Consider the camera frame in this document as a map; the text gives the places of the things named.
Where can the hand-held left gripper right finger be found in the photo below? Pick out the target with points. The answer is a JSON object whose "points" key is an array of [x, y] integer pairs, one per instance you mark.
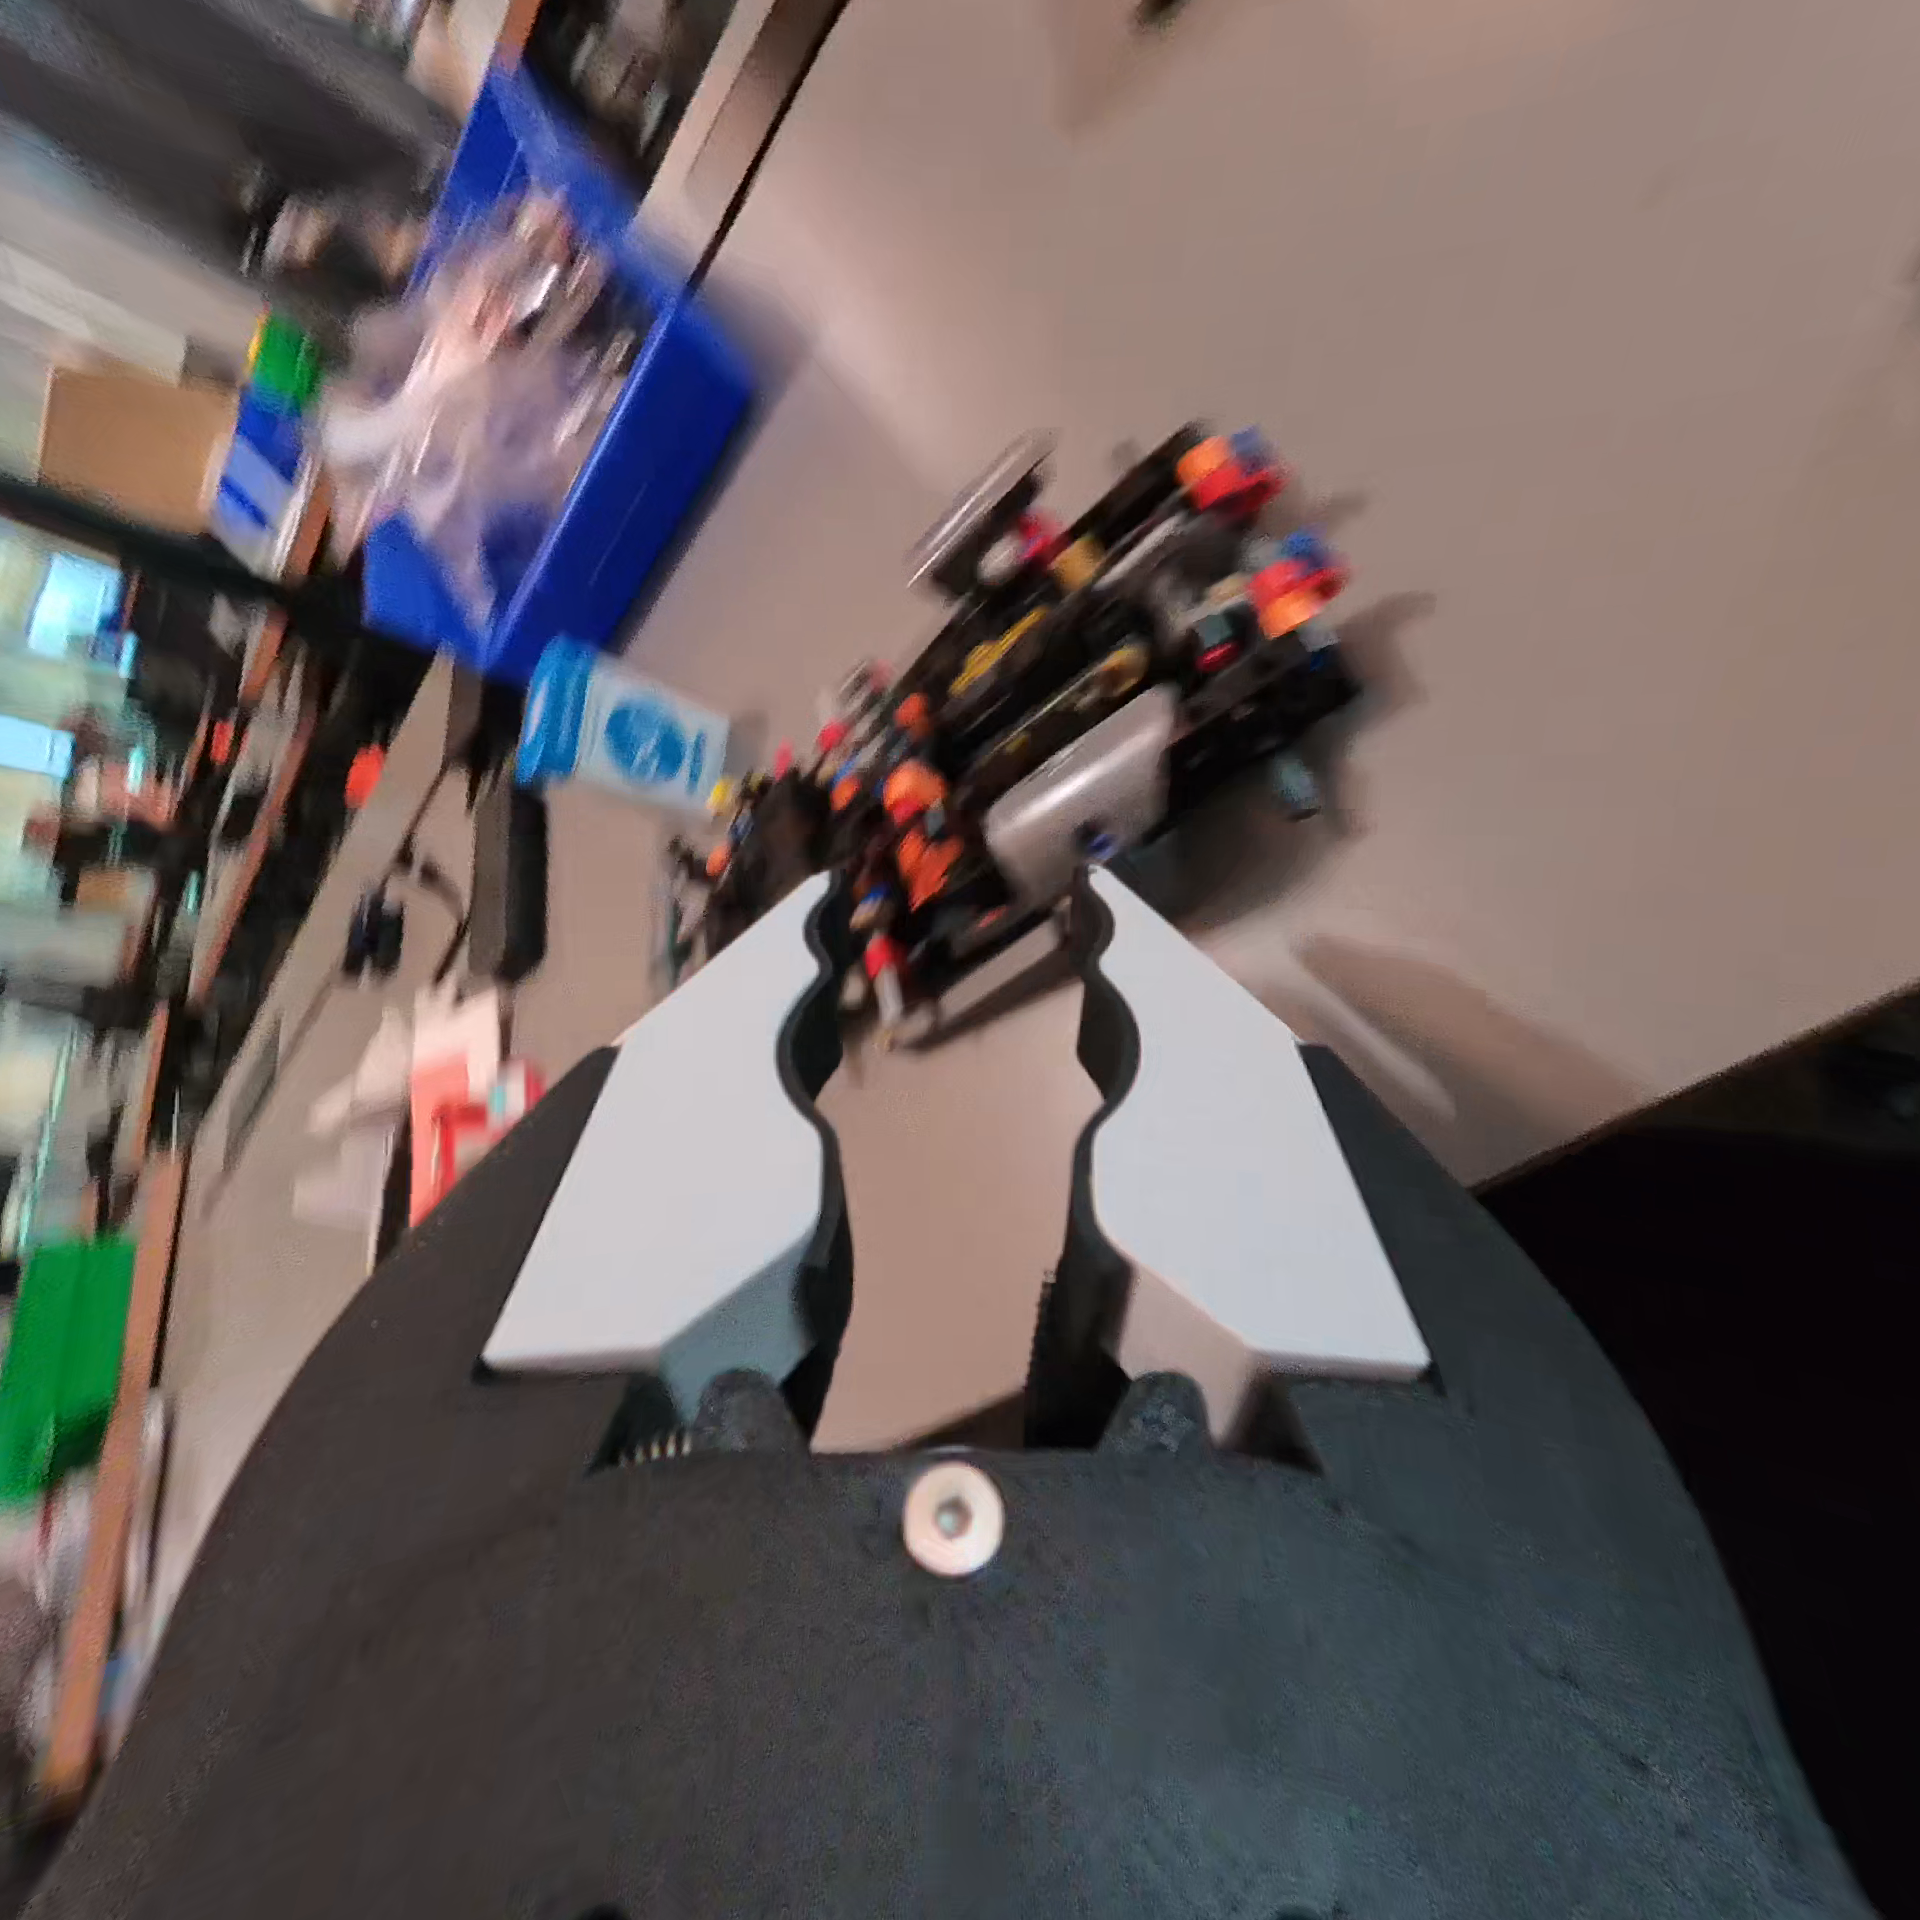
{"points": [[1245, 1170]]}

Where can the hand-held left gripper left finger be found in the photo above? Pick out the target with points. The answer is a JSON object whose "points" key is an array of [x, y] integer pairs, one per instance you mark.
{"points": [[676, 1155]]}

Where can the black lego car chassis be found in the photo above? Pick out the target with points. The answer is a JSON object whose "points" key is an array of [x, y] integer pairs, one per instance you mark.
{"points": [[1051, 674]]}

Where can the red and white box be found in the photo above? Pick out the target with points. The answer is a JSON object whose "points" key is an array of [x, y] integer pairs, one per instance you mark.
{"points": [[451, 1126]]}

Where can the white paper sheets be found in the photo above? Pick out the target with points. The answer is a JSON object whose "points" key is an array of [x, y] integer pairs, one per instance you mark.
{"points": [[368, 1095]]}

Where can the black rectangular device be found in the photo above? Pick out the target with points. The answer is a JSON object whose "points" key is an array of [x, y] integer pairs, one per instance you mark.
{"points": [[510, 886]]}

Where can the white box blue circle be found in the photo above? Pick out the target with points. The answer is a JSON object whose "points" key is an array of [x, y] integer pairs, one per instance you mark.
{"points": [[645, 735]]}

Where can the blue plastic bin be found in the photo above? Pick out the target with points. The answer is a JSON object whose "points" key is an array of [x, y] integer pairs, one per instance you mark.
{"points": [[668, 421]]}

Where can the clear plastic bags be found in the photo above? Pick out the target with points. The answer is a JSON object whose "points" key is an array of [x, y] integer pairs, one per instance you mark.
{"points": [[482, 376]]}

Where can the blue and green box stack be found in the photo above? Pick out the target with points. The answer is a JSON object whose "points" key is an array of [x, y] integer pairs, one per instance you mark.
{"points": [[271, 450]]}

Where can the brown cardboard box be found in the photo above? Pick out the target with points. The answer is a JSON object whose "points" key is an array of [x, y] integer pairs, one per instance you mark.
{"points": [[135, 450]]}

